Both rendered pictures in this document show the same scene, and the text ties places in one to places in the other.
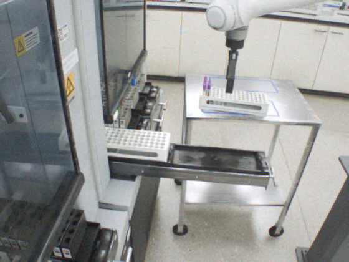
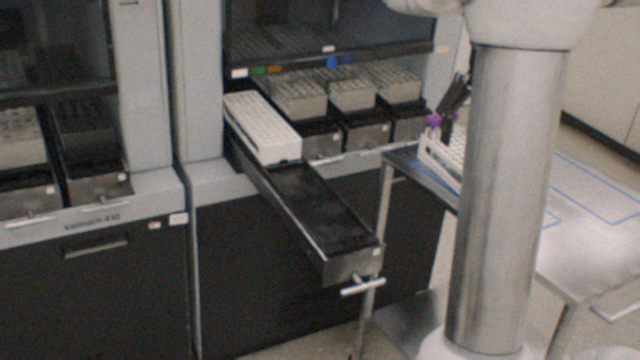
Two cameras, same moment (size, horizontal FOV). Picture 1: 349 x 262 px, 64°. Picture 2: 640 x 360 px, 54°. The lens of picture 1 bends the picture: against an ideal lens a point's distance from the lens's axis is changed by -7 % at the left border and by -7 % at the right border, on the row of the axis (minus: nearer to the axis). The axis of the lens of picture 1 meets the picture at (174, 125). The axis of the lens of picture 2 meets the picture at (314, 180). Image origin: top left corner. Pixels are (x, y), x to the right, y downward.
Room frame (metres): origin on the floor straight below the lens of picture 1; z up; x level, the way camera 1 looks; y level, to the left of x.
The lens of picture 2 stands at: (0.19, -1.09, 1.57)
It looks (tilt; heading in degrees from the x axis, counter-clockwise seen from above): 32 degrees down; 57
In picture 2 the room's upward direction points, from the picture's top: 4 degrees clockwise
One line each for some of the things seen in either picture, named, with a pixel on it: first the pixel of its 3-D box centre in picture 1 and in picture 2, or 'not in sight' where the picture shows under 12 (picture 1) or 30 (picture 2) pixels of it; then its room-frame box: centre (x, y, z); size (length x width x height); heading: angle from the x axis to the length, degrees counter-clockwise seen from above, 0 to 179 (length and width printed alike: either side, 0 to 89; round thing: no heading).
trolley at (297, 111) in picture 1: (235, 160); (499, 320); (1.29, -0.35, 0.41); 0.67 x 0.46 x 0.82; 91
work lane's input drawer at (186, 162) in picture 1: (176, 161); (287, 181); (0.82, -0.01, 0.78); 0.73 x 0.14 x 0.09; 86
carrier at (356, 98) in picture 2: (133, 98); (355, 98); (1.14, 0.18, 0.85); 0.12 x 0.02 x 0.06; 175
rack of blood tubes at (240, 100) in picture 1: (233, 100); (470, 172); (1.16, -0.25, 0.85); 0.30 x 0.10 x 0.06; 83
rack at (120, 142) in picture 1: (126, 144); (258, 127); (0.83, 0.17, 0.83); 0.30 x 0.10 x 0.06; 86
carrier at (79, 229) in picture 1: (75, 234); (89, 141); (0.43, 0.23, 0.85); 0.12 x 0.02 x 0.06; 176
